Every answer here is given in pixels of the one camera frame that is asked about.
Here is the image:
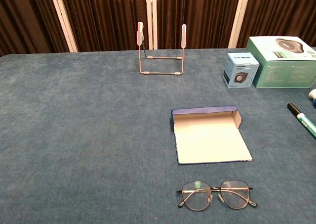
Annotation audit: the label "small blue speaker box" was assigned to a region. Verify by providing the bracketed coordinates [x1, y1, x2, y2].
[222, 52, 260, 89]

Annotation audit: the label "blue felt table cover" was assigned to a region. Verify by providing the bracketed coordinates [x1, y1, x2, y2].
[0, 47, 316, 224]

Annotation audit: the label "green marker black cap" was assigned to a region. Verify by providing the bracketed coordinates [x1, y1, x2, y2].
[286, 102, 316, 140]

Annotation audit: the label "blue cardboard glasses case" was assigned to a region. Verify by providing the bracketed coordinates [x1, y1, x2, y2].
[170, 105, 253, 165]

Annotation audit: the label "dark brown pleated curtain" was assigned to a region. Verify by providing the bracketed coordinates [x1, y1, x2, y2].
[0, 0, 316, 58]

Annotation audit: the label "large green product box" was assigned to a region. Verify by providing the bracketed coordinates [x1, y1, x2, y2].
[246, 36, 316, 89]

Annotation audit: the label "white partition frame post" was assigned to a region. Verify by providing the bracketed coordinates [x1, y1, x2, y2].
[227, 0, 252, 49]
[48, 0, 79, 53]
[145, 0, 158, 50]

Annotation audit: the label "thin metal frame eyeglasses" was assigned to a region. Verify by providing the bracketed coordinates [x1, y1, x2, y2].
[176, 179, 258, 212]

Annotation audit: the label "metal wire stand white tips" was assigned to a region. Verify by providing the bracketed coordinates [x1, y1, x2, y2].
[137, 22, 187, 76]

